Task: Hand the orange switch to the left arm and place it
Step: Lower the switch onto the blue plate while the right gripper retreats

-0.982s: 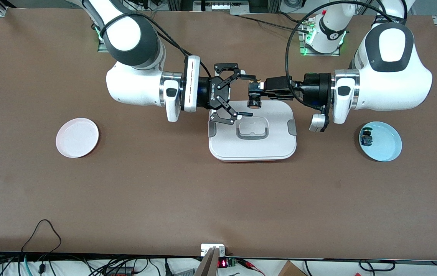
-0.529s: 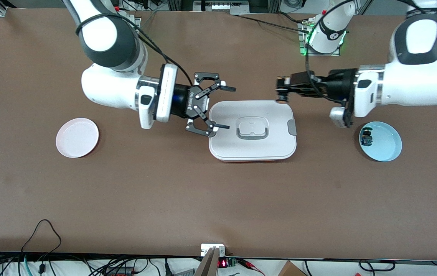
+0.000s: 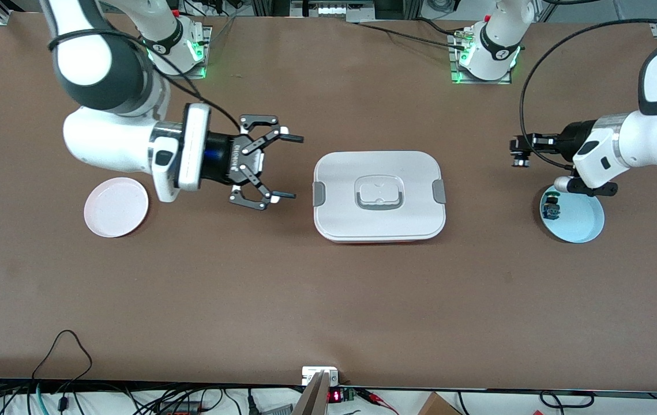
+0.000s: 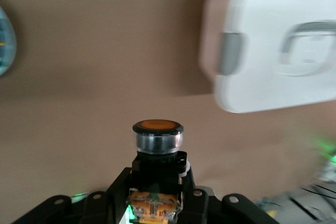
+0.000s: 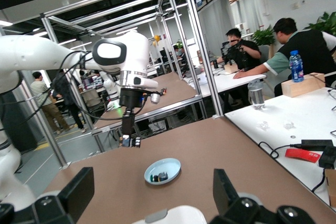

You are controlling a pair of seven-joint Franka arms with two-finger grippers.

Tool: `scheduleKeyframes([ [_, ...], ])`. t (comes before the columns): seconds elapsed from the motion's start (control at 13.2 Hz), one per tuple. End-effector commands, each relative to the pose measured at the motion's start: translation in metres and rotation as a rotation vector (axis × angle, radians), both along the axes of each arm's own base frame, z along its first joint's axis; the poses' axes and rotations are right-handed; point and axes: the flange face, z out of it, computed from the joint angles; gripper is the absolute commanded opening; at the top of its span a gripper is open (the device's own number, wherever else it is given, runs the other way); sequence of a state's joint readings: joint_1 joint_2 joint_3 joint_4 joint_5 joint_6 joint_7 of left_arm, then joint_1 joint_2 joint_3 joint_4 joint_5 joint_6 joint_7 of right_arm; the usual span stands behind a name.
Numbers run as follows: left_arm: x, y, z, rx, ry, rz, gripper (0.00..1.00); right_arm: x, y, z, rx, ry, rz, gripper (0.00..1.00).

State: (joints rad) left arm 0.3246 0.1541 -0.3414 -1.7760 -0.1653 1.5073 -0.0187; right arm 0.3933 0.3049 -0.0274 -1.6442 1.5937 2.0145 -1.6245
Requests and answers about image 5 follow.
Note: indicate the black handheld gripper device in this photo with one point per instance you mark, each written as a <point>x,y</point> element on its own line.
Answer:
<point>235,56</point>

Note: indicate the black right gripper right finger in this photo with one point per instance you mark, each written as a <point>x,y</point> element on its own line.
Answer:
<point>223,190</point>

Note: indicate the large wooden block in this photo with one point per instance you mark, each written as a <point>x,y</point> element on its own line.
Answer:
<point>302,89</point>

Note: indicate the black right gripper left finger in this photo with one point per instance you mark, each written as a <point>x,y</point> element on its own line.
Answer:
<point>78,187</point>

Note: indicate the small clear plastic piece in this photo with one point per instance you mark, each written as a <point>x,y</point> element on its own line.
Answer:
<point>289,125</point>
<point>263,125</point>

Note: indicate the person dark clothes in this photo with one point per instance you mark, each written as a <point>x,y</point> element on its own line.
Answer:
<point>73,113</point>

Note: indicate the light blue round plate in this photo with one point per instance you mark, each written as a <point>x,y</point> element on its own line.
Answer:
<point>168,166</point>

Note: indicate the green potted plant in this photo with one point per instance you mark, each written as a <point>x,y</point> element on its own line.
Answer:
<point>263,36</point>
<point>326,22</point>

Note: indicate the brown cardboard box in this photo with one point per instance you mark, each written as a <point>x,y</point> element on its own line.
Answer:
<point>331,187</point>

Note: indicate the yellow ball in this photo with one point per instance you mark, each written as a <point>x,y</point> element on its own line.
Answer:
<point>156,38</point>

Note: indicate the black box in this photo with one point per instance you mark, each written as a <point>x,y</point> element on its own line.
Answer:
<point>329,157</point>

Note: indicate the black power adapter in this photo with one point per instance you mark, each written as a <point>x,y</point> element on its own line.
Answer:
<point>316,142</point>

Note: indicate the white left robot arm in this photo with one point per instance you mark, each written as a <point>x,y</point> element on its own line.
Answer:
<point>131,51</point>

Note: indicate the white lidded box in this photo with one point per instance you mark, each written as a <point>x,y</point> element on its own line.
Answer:
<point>183,216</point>

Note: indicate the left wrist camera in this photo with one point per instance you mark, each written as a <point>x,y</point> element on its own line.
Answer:
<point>155,98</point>

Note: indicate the brown workbench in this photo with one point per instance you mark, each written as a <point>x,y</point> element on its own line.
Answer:
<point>170,82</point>

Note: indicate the white table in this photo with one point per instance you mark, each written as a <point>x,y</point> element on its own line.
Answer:
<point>223,83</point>
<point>275,113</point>

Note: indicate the blue label water bottle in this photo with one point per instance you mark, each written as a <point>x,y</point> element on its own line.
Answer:
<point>296,69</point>

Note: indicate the aluminium frame post with bracket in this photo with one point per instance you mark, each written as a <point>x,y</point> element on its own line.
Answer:
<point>63,161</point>

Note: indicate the man black vest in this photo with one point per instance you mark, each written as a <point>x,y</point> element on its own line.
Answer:
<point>309,51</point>

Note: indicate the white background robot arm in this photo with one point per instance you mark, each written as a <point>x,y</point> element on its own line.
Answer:
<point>111,90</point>

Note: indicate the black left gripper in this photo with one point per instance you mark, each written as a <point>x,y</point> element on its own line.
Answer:
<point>131,98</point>

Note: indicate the man black shirt glasses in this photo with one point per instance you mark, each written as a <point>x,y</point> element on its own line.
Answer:
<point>249,51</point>

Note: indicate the clear drinking bottle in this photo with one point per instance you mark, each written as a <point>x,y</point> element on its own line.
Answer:
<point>256,95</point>

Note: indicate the person striped shirt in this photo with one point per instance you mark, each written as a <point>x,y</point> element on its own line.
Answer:
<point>39,90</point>

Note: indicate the red flat packet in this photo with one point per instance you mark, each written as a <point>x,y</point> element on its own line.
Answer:
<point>302,154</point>

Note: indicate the small wooden block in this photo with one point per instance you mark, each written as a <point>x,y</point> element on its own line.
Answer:
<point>232,69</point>

